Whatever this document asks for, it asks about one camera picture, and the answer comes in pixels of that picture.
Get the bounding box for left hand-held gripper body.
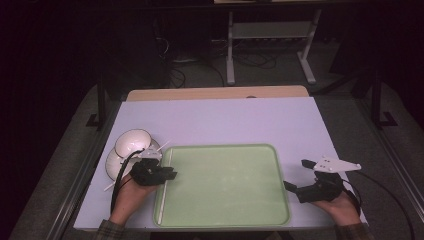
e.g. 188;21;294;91
129;148;168;187

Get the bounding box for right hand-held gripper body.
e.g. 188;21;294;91
294;155;363;204

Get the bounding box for white bowl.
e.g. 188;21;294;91
114;128;153;158

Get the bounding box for green tray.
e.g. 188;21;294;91
153;143;291;228

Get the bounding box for person's left hand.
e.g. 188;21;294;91
109;173;158;226

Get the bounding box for person's right hand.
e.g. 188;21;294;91
312;190;363;227

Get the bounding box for white plate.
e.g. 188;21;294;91
105;138;164;182

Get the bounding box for black metal stand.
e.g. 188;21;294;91
85;74;108;130
370;71;398;128

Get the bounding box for white metal stand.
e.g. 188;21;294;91
225;8;323;86

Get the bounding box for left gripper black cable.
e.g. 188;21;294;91
110;148;145;215

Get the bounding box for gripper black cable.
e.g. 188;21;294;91
110;148;145;215
341;169;416;240

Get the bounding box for metal rail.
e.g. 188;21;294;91
355;99;424;214
45;101;122;240

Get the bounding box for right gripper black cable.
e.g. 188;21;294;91
341;169;416;240

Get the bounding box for black floor cables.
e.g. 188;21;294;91
168;46;278;88

